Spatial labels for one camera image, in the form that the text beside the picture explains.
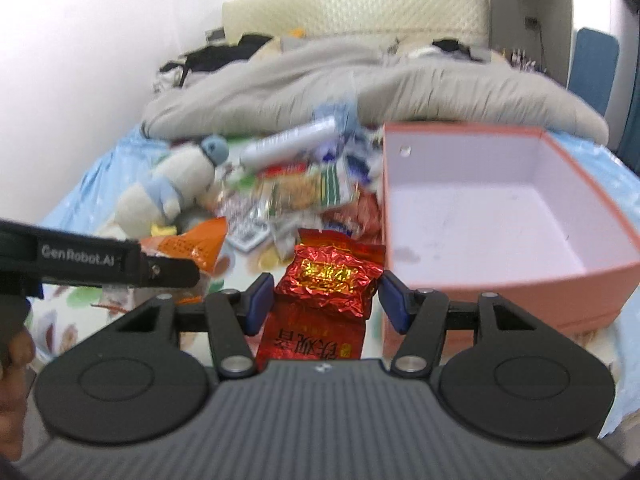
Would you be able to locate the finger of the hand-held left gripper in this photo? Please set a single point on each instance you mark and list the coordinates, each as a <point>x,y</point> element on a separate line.
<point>172,271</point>

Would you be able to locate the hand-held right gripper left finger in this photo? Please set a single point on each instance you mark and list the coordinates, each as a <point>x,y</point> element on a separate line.
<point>260,305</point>

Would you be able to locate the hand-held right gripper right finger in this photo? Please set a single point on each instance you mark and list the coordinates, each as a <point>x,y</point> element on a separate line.
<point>392,305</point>

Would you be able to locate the orange snack packet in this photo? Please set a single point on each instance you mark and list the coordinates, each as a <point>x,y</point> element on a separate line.
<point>195,245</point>

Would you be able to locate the shiny red foil snack packet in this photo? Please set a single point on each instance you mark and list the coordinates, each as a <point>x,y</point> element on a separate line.
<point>325,280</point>

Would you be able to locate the pink cardboard box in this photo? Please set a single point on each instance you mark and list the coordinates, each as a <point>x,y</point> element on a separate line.
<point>500,210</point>

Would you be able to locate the person's left hand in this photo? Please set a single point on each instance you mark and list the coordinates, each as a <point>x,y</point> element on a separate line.
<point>17,355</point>

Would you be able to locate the fruit printed bed sheet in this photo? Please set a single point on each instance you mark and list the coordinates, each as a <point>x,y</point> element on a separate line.
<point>75,305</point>

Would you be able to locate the plush duck toy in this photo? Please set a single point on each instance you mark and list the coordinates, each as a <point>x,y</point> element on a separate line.
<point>170,180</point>

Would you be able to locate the pile of mixed snack packets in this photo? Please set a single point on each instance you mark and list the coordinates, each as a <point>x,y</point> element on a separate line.
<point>280,210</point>

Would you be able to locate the white tube bottle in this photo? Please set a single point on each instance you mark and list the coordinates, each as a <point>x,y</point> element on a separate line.
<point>287,141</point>

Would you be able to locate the black clothing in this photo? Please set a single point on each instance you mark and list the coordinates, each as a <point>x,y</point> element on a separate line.
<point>457,49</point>
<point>220,55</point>

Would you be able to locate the grey duvet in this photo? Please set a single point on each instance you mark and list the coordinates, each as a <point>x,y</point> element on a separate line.
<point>310,85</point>

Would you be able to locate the cream quilted headboard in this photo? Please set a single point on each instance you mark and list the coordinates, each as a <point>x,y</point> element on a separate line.
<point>360,10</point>

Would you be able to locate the blue chair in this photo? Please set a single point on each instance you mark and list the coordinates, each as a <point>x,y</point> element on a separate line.
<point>595,70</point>

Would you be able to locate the black wall socket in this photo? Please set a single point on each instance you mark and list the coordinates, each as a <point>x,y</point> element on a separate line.
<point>532,22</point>

